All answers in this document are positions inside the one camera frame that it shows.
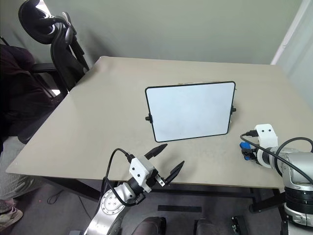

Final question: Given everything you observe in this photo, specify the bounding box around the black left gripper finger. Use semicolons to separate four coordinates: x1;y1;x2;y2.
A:
165;160;185;187
143;143;168;160

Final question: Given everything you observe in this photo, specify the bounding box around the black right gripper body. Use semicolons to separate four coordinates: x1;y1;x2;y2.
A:
249;144;260;165

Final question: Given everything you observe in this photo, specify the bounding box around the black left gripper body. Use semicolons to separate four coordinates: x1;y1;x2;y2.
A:
146;167;170;190

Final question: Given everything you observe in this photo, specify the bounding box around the blue whiteboard eraser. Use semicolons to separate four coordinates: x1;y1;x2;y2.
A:
239;141;256;162

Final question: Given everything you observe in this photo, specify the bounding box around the black-framed tabletop whiteboard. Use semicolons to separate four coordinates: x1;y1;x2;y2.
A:
144;81;237;143

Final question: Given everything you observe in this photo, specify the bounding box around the black floor strip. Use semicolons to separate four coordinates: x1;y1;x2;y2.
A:
157;205;202;213

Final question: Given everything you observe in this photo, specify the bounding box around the dark rounded shape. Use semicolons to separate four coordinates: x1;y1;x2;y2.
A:
132;216;167;235

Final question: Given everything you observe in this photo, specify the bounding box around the small black floor device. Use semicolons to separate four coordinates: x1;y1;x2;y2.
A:
230;215;246;235

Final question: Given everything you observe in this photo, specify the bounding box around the black office chair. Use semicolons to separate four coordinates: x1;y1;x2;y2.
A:
18;0;90;98

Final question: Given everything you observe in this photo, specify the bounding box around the seated person in maroon top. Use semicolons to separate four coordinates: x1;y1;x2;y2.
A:
0;44;58;230

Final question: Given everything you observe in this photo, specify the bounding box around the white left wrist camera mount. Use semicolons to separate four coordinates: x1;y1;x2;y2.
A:
129;156;156;193

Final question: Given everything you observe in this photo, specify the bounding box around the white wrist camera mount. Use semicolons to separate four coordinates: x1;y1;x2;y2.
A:
129;156;156;193
254;124;279;169

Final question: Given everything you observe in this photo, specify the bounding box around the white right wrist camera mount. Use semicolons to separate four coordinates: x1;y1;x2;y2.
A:
254;124;279;169

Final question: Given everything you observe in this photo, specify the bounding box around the black metal table frame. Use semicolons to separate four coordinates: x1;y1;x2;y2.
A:
44;176;287;212

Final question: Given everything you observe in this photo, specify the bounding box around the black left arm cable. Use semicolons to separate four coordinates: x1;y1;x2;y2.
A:
101;148;146;206

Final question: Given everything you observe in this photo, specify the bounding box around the thin black floor cable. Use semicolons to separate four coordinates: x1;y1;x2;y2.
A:
47;189;65;205

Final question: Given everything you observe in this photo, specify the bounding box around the white door frame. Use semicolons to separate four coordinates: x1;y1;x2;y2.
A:
269;0;313;66

